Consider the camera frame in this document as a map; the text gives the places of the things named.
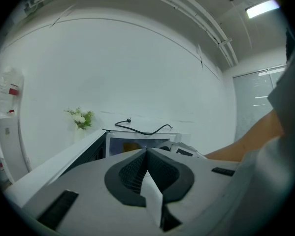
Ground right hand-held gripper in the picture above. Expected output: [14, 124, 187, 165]
[159, 142, 208, 160]

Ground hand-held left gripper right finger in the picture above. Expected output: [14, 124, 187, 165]
[147, 147, 240, 236]

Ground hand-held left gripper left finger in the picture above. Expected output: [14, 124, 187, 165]
[22, 148, 163, 236]

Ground dark olive-brown object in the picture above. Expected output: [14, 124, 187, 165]
[123, 143, 145, 154]

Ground white microwave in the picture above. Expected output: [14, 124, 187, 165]
[4, 128, 185, 206]

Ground person's right forearm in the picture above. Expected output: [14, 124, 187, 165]
[203, 109, 285, 163]

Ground white vase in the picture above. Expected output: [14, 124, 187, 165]
[74, 126, 87, 144]

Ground white flower bouquet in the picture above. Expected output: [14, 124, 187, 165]
[63, 106, 95, 130]

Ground white cabinet box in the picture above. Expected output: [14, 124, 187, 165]
[0, 112, 31, 184]

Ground glass door with blinds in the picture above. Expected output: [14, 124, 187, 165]
[231, 64, 287, 143]

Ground white ceiling pipes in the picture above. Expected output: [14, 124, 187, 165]
[26, 0, 239, 67]

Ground clear plastic bag red print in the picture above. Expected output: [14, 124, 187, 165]
[0, 66, 25, 116]

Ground ceiling light fixture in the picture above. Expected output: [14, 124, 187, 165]
[244, 0, 281, 20]

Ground black power cable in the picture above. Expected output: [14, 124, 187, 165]
[114, 117, 174, 136]

